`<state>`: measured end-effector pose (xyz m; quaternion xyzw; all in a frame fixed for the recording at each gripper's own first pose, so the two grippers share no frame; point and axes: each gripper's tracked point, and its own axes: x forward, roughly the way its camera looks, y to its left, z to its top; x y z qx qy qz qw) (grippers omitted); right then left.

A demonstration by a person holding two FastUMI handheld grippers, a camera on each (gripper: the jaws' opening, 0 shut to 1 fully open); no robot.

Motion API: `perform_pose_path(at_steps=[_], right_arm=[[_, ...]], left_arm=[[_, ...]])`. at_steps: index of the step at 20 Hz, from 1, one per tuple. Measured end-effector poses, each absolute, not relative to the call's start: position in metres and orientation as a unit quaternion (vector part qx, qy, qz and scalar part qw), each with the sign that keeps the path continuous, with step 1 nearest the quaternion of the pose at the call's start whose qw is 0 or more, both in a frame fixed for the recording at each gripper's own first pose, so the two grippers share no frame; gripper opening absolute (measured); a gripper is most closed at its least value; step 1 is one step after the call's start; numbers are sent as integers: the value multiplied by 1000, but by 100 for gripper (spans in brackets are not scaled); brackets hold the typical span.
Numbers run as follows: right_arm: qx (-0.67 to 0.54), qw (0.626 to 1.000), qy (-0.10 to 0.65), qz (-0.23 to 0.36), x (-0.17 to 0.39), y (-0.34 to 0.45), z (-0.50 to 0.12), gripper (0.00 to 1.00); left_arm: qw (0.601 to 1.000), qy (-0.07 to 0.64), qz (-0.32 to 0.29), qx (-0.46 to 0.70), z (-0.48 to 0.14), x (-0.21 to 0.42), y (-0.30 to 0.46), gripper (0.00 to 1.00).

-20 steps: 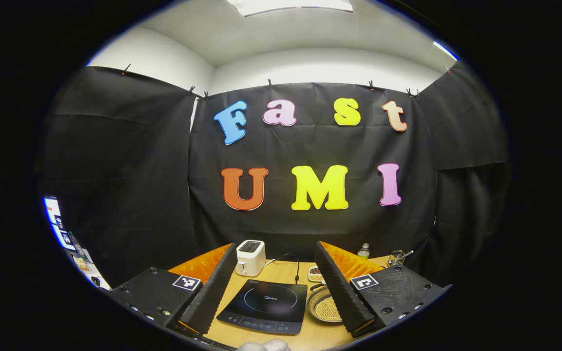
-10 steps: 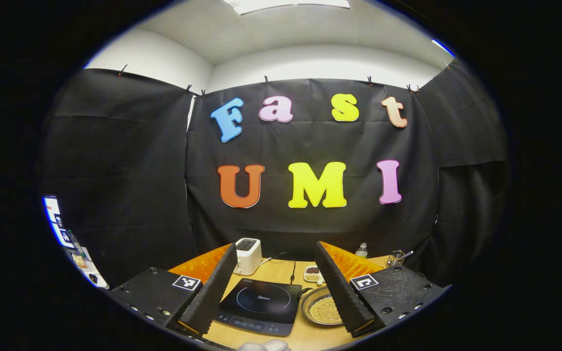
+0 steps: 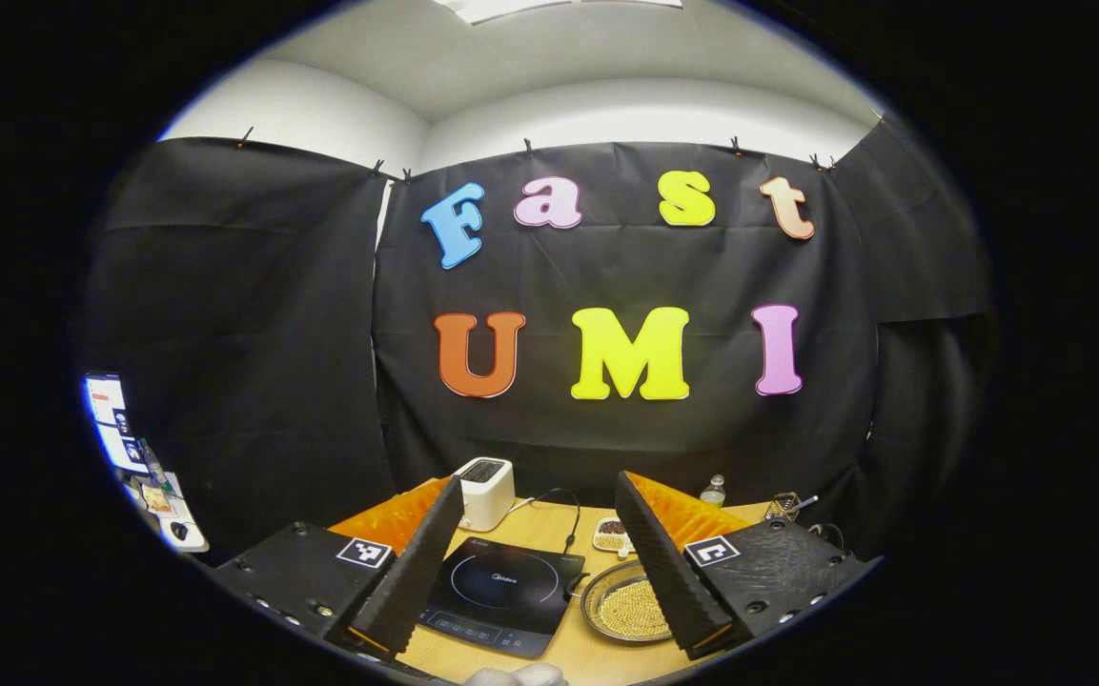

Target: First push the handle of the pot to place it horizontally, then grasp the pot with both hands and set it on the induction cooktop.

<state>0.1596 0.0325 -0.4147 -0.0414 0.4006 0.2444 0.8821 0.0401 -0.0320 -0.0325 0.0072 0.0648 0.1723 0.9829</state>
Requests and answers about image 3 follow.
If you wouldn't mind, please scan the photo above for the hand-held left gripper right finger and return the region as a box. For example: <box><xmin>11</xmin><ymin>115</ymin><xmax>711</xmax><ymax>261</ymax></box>
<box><xmin>614</xmin><ymin>469</ymin><xmax>884</xmax><ymax>661</ymax></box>

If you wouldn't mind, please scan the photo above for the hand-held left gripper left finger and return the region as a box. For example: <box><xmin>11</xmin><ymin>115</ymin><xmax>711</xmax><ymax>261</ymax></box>
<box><xmin>211</xmin><ymin>474</ymin><xmax>466</xmax><ymax>663</ymax></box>

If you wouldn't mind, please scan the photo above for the steel pot with black handle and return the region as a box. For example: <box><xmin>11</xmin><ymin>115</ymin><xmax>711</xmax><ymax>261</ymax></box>
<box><xmin>580</xmin><ymin>559</ymin><xmax>679</xmax><ymax>645</ymax></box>

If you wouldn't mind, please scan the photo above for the black induction cooktop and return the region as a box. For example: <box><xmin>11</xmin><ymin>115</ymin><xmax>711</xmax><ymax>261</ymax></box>
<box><xmin>413</xmin><ymin>536</ymin><xmax>588</xmax><ymax>660</ymax></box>

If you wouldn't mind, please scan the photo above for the heap of yellow soybeans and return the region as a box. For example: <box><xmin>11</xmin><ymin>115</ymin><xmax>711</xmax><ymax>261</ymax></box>
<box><xmin>599</xmin><ymin>578</ymin><xmax>674</xmax><ymax>637</ymax></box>

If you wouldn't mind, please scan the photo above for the white divided plate of beans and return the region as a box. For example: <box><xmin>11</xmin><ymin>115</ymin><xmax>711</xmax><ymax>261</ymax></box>
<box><xmin>592</xmin><ymin>517</ymin><xmax>636</xmax><ymax>555</ymax></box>

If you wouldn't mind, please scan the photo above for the white toaster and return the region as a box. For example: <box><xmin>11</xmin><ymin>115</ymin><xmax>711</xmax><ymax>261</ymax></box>
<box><xmin>452</xmin><ymin>456</ymin><xmax>518</xmax><ymax>533</ymax></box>

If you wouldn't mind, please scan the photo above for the cluttered white side table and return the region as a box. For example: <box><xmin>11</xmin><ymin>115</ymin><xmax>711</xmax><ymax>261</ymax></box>
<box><xmin>125</xmin><ymin>465</ymin><xmax>212</xmax><ymax>555</ymax></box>

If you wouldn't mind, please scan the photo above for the computer monitor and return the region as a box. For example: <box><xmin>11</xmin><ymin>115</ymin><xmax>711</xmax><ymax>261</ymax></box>
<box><xmin>82</xmin><ymin>372</ymin><xmax>152</xmax><ymax>474</ymax></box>

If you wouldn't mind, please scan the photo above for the row of black cloth clips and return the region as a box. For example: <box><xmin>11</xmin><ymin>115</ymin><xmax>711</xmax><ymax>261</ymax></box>
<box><xmin>234</xmin><ymin>110</ymin><xmax>891</xmax><ymax>182</ymax></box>

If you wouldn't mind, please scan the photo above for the black power cable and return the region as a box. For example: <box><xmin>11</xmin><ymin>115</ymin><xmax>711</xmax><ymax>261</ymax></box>
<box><xmin>530</xmin><ymin>488</ymin><xmax>593</xmax><ymax>601</ymax></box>

